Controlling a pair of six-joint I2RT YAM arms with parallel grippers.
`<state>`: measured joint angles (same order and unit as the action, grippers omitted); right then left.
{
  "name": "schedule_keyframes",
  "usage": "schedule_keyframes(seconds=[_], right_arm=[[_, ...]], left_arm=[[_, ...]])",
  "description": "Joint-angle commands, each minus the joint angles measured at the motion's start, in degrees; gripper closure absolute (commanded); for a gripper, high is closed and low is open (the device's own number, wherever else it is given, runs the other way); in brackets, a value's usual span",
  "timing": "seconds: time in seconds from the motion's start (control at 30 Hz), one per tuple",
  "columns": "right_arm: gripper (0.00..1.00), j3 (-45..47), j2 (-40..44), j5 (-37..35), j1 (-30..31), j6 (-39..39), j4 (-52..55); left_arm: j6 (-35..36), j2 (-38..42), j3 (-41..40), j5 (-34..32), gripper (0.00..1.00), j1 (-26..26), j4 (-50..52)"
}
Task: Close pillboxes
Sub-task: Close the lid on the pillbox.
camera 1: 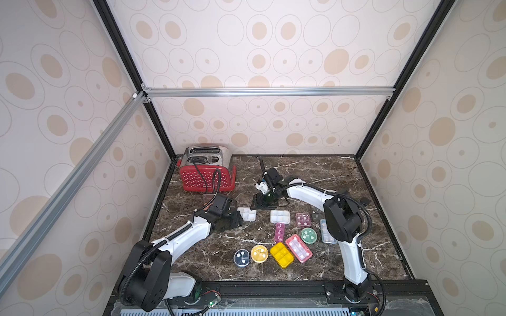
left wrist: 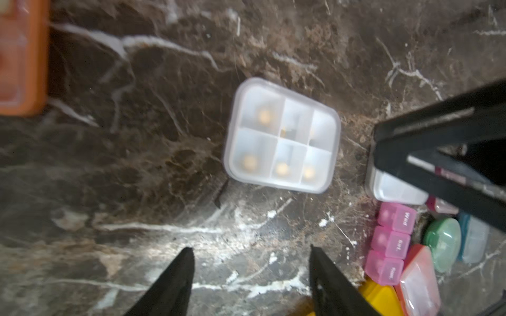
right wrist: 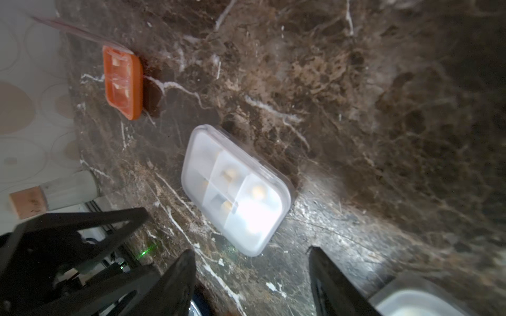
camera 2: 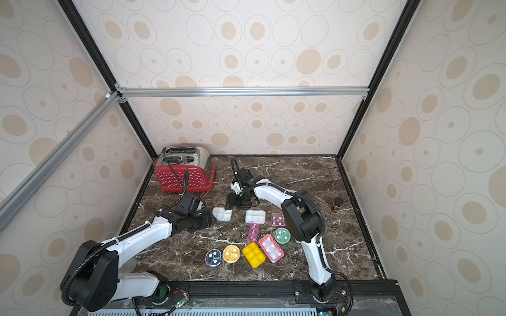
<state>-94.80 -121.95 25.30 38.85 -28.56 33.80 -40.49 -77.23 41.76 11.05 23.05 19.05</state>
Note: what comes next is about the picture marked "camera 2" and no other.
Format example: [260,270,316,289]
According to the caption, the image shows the white six-cell pillbox clear lid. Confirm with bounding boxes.
[212,207,233,222]

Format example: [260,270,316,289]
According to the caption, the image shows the magenta pillbox clear lid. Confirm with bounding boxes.
[271,213,286,227]

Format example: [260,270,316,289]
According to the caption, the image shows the dark blue round pillbox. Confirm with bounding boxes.
[205,249,222,268]

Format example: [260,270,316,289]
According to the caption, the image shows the green round pillbox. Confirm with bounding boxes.
[274,227,291,244]

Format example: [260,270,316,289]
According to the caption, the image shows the yellow lidded rectangular pillbox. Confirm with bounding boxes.
[242,242,266,269]

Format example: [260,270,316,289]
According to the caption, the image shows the yellow round pillbox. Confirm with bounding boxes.
[223,245,241,263]

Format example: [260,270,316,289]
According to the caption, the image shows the red rectangular pillbox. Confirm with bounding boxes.
[258,234,285,263]

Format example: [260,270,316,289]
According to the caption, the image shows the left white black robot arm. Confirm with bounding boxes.
[59,171,216,312]

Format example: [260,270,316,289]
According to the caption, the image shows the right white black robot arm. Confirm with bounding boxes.
[225,158,335,302]

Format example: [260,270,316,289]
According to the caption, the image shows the red and silver toaster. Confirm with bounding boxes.
[154,146,216,192]

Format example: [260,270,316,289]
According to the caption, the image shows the small dark brown bottle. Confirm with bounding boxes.
[332,197,345,213]

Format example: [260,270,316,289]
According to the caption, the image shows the black toaster power cord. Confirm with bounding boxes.
[163,155,185,194]

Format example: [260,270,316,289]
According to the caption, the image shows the rear aluminium frame rail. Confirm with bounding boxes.
[110,86,369,100]

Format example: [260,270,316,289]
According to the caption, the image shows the aluminium frame rail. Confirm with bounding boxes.
[1,92,119,230]
[110,86,369,100]

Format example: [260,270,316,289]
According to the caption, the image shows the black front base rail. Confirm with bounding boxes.
[95,280,411,315]

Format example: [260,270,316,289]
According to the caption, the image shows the left aluminium frame rail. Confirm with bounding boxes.
[1,92,119,230]

